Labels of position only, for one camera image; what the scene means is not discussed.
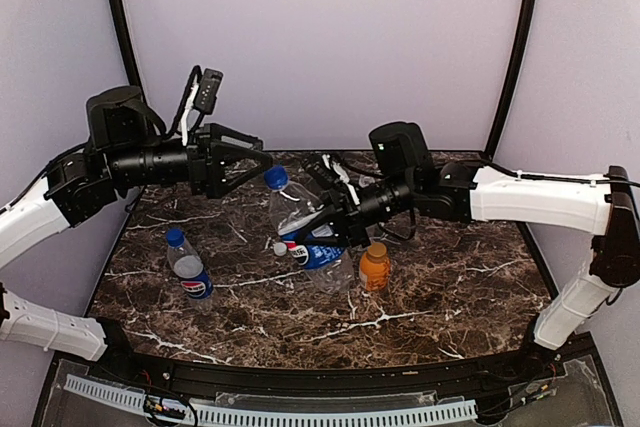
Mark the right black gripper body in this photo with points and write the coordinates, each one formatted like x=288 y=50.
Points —
x=353 y=224

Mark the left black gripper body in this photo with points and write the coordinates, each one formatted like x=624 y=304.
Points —
x=200 y=165

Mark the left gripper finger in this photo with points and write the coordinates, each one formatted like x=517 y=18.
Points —
x=236 y=138
x=235 y=165

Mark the blue label water bottle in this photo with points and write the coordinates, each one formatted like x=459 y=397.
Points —
x=291 y=208

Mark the white bottle cap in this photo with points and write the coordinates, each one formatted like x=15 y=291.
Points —
x=280 y=249

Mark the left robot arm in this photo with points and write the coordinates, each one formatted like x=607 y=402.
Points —
x=129 y=146

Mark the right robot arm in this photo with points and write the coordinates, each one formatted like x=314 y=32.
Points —
x=467 y=191

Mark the orange juice bottle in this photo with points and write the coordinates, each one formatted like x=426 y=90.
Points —
x=375 y=267

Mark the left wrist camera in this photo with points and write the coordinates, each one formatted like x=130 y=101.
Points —
x=198 y=100

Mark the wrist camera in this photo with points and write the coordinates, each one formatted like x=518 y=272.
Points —
x=329 y=172
x=198 y=100

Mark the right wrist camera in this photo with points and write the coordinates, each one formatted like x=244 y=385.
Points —
x=329 y=172

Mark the black front rail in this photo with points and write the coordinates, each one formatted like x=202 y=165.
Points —
x=485 y=376

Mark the left black frame post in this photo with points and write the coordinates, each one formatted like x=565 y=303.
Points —
x=123 y=37

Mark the black frame post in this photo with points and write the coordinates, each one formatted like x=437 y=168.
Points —
x=123 y=37
x=520 y=41

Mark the white slotted cable duct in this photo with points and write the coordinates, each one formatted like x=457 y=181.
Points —
x=203 y=413

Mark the right black frame post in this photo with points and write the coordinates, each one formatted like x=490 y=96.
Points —
x=520 y=41

